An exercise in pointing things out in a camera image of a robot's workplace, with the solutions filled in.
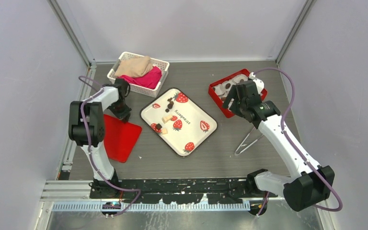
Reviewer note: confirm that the white plastic basket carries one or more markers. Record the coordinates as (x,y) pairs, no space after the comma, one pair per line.
(162,65)

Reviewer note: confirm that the red box lid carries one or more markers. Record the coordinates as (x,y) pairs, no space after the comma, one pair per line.
(120,138)

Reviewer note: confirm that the red chocolate box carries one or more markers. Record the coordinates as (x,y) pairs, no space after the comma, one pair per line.
(225,95)

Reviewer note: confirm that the dark flower chocolate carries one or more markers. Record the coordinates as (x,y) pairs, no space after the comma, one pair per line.
(170,105)

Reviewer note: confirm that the white paper cup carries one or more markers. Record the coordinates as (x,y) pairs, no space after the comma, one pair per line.
(219,90)

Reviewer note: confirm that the metal tongs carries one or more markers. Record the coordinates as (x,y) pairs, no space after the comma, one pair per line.
(242,147)

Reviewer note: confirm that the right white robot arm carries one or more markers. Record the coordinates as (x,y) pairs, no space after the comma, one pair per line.
(308,183)

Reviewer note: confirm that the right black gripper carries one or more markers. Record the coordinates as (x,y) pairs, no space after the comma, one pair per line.
(233,94)

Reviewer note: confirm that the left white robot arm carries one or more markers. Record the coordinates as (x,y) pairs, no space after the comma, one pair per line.
(87,128)

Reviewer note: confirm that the magenta cloth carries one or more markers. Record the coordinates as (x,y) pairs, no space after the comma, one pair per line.
(149,80)

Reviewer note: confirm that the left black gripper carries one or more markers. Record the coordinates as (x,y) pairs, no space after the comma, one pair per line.
(124,116)

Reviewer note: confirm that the strawberry print white tray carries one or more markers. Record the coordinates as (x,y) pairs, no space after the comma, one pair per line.
(189,127)

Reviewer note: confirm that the beige cloth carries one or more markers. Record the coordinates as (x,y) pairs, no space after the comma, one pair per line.
(134,67)

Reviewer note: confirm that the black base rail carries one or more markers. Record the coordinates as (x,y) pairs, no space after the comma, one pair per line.
(179,191)

